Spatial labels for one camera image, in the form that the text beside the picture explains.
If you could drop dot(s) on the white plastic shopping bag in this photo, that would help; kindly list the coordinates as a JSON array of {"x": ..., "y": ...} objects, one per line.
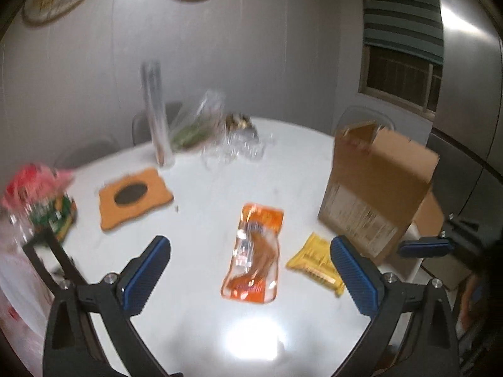
[{"x": 20, "y": 283}]

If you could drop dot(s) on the orange chicken snack pouch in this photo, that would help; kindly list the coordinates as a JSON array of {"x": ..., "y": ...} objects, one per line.
[{"x": 254, "y": 266}]

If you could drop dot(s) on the pink snack bag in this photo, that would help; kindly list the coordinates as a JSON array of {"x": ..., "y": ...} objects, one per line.
[{"x": 33, "y": 183}]

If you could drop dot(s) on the crumpled clear plastic wrap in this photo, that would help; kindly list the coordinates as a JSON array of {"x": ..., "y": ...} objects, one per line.
[{"x": 231, "y": 147}]

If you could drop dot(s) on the stainless steel refrigerator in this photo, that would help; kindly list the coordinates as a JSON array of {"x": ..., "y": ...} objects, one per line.
[{"x": 467, "y": 128}]

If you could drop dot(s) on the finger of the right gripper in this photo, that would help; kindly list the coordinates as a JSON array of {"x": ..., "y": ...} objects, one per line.
[{"x": 427, "y": 247}]

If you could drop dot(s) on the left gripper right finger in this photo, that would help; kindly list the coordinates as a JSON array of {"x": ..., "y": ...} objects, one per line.
[{"x": 360, "y": 275}]

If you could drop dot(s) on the green candy bag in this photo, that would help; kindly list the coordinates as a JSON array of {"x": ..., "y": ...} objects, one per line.
[{"x": 58, "y": 214}]

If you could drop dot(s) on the clear dotted cellophane bag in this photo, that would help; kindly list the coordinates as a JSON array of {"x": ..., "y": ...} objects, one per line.
[{"x": 199, "y": 120}]

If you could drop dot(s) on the black phone stand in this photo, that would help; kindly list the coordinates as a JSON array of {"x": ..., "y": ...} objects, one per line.
[{"x": 44, "y": 251}]

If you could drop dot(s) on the clear plastic film roll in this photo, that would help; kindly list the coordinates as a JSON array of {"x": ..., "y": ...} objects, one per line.
[{"x": 155, "y": 112}]

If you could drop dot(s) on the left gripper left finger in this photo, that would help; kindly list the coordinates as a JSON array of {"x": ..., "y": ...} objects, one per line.
[{"x": 140, "y": 276}]

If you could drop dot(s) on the gold foil wrapper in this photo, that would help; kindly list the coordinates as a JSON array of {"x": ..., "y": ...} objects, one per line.
[{"x": 238, "y": 121}]

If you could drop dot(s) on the cardboard box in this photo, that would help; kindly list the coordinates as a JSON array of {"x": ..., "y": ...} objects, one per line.
[{"x": 379, "y": 193}]

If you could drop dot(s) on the window with blind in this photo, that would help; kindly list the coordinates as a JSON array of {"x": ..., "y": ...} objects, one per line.
[{"x": 403, "y": 53}]

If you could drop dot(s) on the yellow snack pack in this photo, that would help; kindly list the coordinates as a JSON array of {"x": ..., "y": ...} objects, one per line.
[{"x": 314, "y": 260}]

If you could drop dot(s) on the orange toast-shaped coaster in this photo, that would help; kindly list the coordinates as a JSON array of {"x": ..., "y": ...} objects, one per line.
[{"x": 131, "y": 197}]

